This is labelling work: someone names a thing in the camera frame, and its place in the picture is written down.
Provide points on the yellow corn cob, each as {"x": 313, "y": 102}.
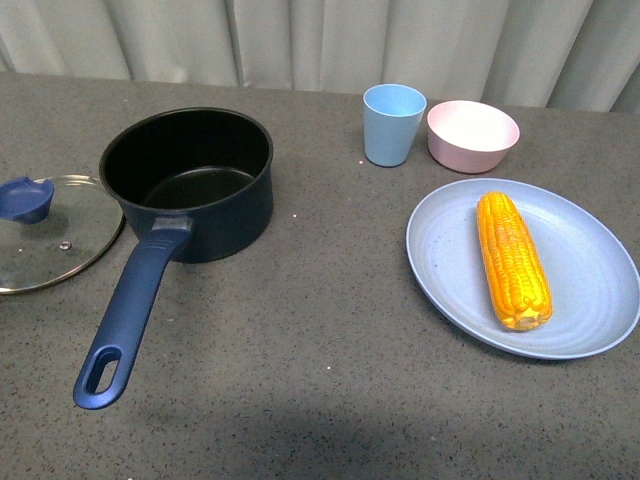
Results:
{"x": 518, "y": 286}

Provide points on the glass pot lid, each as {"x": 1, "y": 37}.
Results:
{"x": 52, "y": 229}

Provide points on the dark blue saucepan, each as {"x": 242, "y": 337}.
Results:
{"x": 195, "y": 186}

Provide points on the light blue cup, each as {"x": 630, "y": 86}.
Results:
{"x": 392, "y": 115}

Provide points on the pink bowl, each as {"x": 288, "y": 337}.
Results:
{"x": 470, "y": 137}

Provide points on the light blue plate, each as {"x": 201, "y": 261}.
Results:
{"x": 594, "y": 281}

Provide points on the grey curtain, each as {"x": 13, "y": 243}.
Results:
{"x": 579, "y": 55}

